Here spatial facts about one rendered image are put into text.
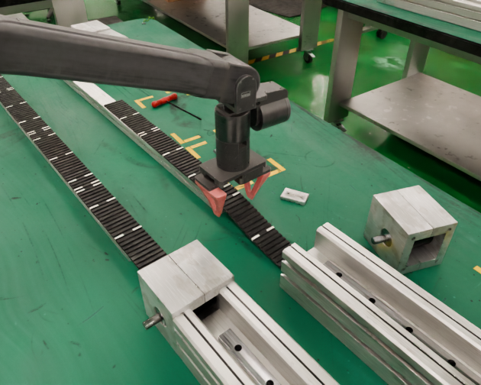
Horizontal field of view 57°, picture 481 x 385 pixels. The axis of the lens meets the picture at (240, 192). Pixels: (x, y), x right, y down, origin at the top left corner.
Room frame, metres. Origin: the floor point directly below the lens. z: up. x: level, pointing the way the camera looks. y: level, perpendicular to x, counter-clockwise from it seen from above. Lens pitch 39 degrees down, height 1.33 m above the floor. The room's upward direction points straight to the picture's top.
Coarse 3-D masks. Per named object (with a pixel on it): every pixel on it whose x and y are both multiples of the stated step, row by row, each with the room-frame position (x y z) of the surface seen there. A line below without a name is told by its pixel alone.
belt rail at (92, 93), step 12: (72, 84) 1.18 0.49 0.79; (84, 84) 1.14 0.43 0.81; (84, 96) 1.11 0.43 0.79; (96, 96) 1.06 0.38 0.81; (108, 96) 1.06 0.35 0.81; (96, 108) 1.05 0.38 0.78; (120, 120) 0.94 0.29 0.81; (132, 132) 0.89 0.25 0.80; (144, 144) 0.85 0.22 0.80; (156, 156) 0.81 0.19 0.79; (168, 168) 0.77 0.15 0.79; (180, 180) 0.73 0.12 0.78
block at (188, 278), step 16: (176, 256) 0.43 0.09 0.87; (192, 256) 0.43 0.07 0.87; (208, 256) 0.43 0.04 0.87; (144, 272) 0.40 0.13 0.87; (160, 272) 0.40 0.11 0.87; (176, 272) 0.40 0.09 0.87; (192, 272) 0.40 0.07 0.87; (208, 272) 0.40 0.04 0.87; (224, 272) 0.40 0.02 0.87; (144, 288) 0.39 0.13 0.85; (160, 288) 0.37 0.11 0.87; (176, 288) 0.37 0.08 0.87; (192, 288) 0.37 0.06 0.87; (208, 288) 0.37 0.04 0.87; (144, 304) 0.40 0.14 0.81; (160, 304) 0.36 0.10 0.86; (176, 304) 0.35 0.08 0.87; (192, 304) 0.35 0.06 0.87; (208, 304) 0.38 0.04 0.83; (160, 320) 0.36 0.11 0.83; (176, 352) 0.34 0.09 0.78
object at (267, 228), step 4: (264, 224) 0.58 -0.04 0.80; (268, 224) 0.58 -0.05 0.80; (260, 228) 0.57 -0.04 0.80; (264, 228) 0.57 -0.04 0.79; (268, 228) 0.57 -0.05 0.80; (272, 228) 0.57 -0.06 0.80; (252, 232) 0.56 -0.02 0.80; (256, 232) 0.56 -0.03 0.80; (260, 232) 0.56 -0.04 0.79; (264, 232) 0.56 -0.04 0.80; (268, 232) 0.57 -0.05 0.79; (248, 236) 0.55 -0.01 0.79; (252, 236) 0.55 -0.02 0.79; (256, 236) 0.55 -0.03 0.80; (260, 236) 0.55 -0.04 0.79; (252, 240) 0.55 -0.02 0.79; (256, 240) 0.55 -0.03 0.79
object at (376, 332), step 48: (336, 240) 0.47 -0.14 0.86; (288, 288) 0.44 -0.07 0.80; (336, 288) 0.38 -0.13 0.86; (384, 288) 0.40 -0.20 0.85; (336, 336) 0.36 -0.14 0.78; (384, 336) 0.31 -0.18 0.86; (432, 336) 0.33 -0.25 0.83; (480, 336) 0.31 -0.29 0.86; (432, 384) 0.26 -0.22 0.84; (480, 384) 0.26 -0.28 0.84
